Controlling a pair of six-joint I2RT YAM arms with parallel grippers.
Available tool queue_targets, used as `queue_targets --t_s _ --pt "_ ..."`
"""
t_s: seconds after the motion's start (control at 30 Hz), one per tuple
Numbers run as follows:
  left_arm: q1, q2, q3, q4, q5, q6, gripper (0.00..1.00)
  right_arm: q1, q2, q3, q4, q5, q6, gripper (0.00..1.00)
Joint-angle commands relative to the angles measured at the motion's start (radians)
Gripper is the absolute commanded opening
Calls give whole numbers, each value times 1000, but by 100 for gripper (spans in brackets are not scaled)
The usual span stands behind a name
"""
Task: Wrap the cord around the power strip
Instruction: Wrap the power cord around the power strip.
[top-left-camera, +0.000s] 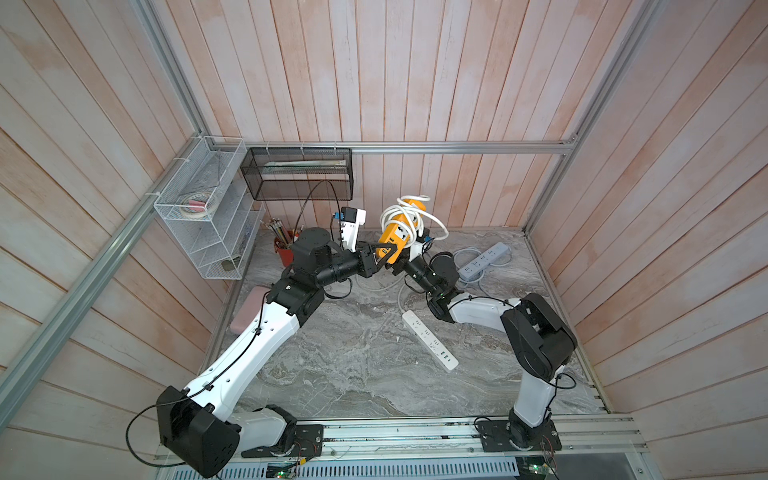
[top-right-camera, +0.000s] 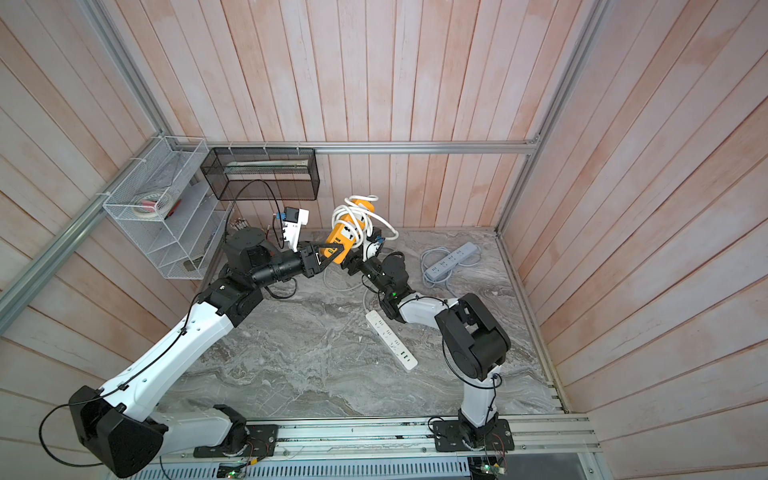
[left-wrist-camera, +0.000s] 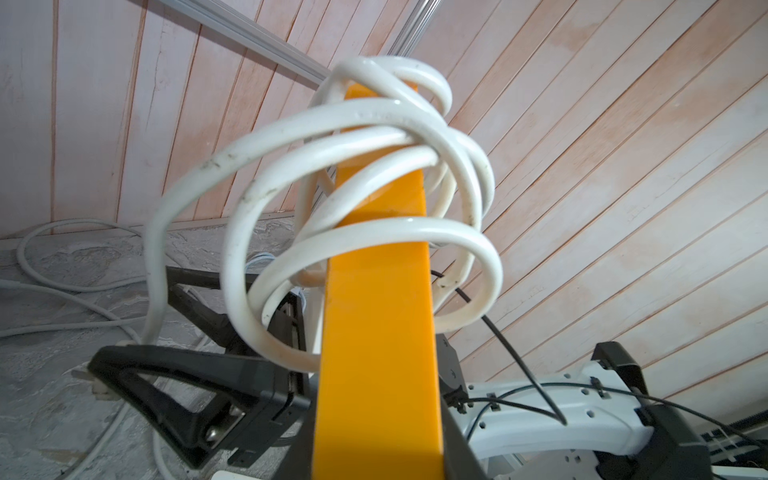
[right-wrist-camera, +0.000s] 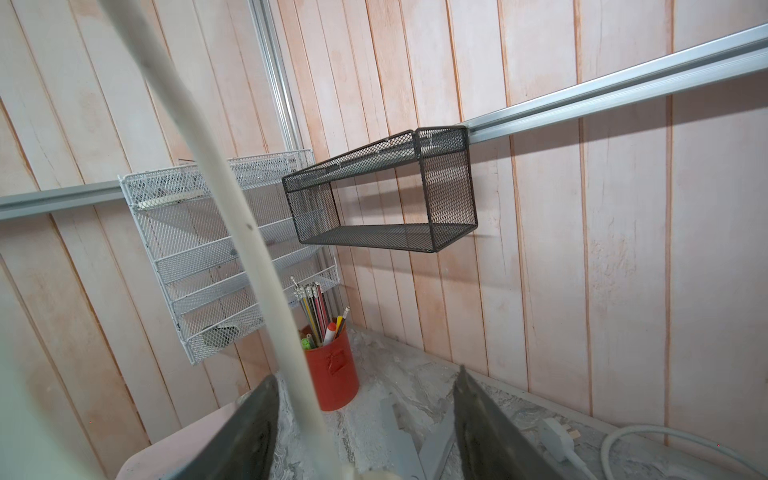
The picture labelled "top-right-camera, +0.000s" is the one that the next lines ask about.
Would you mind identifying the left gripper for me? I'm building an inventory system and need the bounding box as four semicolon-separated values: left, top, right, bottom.
250;239;344;288

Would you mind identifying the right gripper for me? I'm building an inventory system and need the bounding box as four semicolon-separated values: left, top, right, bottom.
339;234;394;301

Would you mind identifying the yellow power strip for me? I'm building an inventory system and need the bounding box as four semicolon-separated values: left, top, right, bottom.
326;195;378;264

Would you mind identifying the white cord of yellow strip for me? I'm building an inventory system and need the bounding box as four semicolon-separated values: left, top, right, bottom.
331;194;400;248

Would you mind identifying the white power strip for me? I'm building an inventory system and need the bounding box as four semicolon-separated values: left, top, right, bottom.
365;310;418;371

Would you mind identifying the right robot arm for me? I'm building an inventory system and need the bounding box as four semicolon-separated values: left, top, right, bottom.
342;251;511;451

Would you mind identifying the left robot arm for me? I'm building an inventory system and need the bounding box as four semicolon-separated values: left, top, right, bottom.
68;228;347;478

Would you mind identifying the grey power strip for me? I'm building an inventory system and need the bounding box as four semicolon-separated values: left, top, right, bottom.
421;242;481;284

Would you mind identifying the tape roll on shelf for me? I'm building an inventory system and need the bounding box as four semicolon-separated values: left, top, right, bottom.
131;191;172;219

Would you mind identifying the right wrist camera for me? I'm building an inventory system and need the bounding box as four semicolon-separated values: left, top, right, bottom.
362;233;385;261

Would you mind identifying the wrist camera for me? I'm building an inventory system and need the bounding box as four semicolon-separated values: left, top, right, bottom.
362;233;385;261
279;206;309;252

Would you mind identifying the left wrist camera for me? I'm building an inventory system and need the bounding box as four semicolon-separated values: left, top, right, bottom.
279;206;309;252

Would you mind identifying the black mesh wall basket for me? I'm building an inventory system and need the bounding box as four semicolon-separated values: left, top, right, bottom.
201;146;320;201

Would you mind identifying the white wire mesh shelf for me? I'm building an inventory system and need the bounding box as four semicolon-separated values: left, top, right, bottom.
104;136;226;280

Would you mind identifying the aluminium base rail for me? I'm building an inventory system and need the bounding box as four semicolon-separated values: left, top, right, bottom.
136;414;613;479

